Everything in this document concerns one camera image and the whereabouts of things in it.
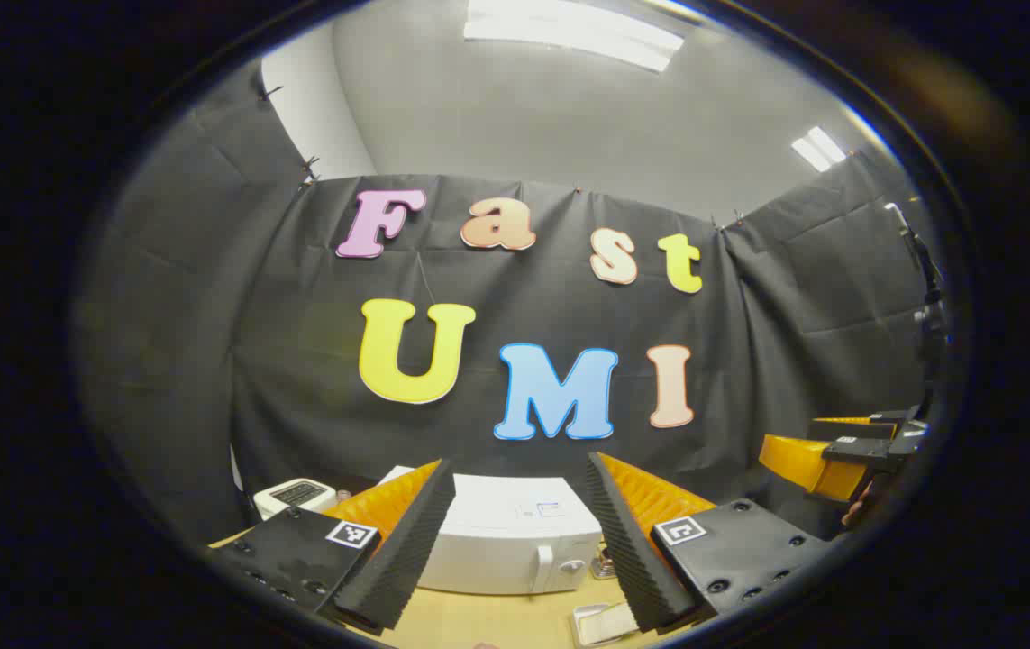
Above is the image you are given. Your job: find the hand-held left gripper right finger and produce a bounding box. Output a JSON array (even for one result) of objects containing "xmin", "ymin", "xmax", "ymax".
[{"xmin": 585, "ymin": 451, "xmax": 831, "ymax": 636}]

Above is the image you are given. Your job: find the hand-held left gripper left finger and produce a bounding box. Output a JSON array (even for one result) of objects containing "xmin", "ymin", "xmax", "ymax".
[{"xmin": 208, "ymin": 458, "xmax": 458, "ymax": 636}]

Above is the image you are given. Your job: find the white microwave oven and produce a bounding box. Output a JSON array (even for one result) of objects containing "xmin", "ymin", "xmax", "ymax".
[{"xmin": 379, "ymin": 464, "xmax": 607, "ymax": 596}]

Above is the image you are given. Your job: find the white rectangular tray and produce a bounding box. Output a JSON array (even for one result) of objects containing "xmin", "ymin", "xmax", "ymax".
[{"xmin": 569, "ymin": 601, "xmax": 643, "ymax": 648}]

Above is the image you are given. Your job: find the white toaster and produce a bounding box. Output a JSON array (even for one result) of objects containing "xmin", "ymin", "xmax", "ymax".
[{"xmin": 253, "ymin": 478, "xmax": 340, "ymax": 522}]

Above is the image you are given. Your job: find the black stand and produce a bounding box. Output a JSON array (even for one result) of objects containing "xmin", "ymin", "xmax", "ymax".
[{"xmin": 884, "ymin": 203, "xmax": 950, "ymax": 379}]

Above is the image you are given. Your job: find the black backdrop cloth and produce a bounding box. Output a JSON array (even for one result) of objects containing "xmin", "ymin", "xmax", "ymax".
[{"xmin": 73, "ymin": 59, "xmax": 939, "ymax": 546}]

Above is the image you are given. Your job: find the small ceiling light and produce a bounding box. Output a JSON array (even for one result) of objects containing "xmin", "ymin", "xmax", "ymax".
[{"xmin": 790, "ymin": 125, "xmax": 848, "ymax": 173}]

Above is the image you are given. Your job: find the large ceiling light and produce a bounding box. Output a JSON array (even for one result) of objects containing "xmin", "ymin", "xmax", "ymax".
[{"xmin": 463, "ymin": 0, "xmax": 687, "ymax": 73}]

